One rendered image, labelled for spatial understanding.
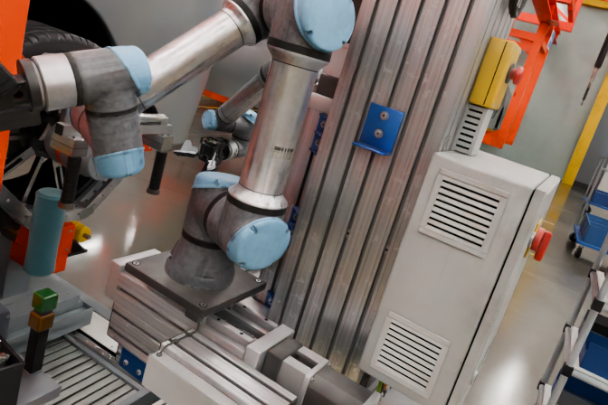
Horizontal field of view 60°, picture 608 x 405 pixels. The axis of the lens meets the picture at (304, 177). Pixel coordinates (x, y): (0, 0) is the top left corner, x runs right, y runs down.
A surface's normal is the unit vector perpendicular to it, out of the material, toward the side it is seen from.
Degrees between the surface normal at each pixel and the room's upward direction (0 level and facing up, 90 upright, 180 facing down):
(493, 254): 90
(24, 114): 98
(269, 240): 98
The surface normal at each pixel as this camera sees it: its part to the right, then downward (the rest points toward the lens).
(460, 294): -0.49, 0.07
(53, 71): 0.50, -0.26
